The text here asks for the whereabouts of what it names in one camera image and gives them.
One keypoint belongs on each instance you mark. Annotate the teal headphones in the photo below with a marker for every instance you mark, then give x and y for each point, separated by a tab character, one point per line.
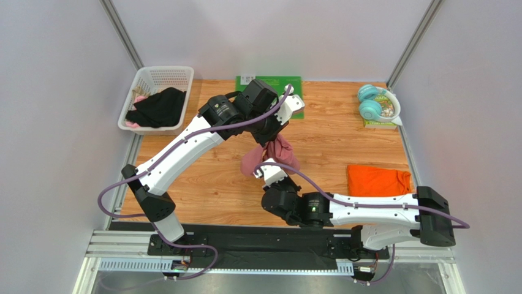
371	110

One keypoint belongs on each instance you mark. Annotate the green picture book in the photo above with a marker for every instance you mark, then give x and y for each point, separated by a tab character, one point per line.
388	110

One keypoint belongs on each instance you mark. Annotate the folded orange t shirt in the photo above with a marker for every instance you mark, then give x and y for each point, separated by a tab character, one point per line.
366	181

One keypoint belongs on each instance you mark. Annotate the pink t shirt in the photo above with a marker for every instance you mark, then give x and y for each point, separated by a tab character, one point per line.
280	150

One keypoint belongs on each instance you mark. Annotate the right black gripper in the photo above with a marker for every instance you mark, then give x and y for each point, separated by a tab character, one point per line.
283	184

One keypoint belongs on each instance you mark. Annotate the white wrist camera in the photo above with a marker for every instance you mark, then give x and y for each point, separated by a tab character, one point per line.
270	173
291	106

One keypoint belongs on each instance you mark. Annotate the pink item in basket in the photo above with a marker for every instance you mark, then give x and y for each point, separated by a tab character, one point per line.
133	117

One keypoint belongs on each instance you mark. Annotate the black garment in basket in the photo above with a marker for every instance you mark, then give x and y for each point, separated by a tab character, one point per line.
162	109

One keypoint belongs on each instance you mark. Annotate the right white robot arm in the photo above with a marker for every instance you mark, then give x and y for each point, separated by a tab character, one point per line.
377	221

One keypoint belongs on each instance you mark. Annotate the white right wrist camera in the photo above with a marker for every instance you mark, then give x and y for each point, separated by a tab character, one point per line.
270	173

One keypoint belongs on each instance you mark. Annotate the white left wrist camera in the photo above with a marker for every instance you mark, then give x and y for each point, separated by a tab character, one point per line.
291	106

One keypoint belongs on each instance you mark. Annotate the green cutting mat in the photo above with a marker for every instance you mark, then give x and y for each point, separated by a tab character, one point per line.
281	86

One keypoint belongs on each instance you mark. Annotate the aluminium frame rail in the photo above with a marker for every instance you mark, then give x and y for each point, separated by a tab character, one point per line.
127	251

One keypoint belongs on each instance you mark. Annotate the white plastic basket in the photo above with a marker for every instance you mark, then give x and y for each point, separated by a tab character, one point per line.
154	79

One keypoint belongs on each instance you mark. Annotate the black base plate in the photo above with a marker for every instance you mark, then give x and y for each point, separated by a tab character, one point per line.
266	248

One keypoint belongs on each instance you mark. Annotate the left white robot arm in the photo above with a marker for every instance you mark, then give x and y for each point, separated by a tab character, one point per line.
256	110

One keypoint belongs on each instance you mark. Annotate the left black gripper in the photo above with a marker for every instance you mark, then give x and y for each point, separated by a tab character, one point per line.
277	128

